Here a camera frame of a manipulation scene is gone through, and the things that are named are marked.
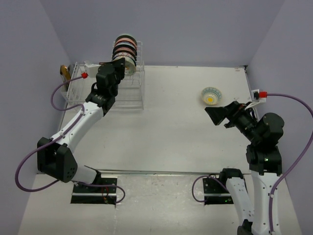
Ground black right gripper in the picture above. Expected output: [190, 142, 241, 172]
[206, 100, 262, 143]

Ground white bowl orange flower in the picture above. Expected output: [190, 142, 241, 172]
[125, 56, 136, 76]

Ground yellow blue patterned bowl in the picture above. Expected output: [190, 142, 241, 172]
[201, 87, 222, 106]

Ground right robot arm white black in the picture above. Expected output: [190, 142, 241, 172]
[205, 101, 285, 235]

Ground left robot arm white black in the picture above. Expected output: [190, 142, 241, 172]
[37, 58, 126, 192]

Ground dark blue patterned bowl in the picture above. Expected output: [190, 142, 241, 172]
[112, 52, 136, 65]

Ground gold utensil in holder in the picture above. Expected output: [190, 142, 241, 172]
[60, 65, 71, 82]

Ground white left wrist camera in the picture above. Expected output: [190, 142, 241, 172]
[81, 61, 100, 79]

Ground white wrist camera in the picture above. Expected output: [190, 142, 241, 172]
[81, 61, 100, 79]
[245, 89, 268, 110]

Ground white wire dish rack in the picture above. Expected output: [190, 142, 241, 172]
[66, 41, 145, 110]

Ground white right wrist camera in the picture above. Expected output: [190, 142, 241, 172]
[245, 89, 268, 110]

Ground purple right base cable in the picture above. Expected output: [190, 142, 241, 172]
[191, 175, 221, 203]

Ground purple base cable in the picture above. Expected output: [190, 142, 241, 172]
[73, 181, 126, 203]
[191, 175, 221, 203]

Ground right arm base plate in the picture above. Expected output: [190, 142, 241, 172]
[202, 178, 233, 205]

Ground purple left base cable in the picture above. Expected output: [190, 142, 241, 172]
[73, 181, 126, 203]

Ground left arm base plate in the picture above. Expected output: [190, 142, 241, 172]
[71, 185, 117, 205]

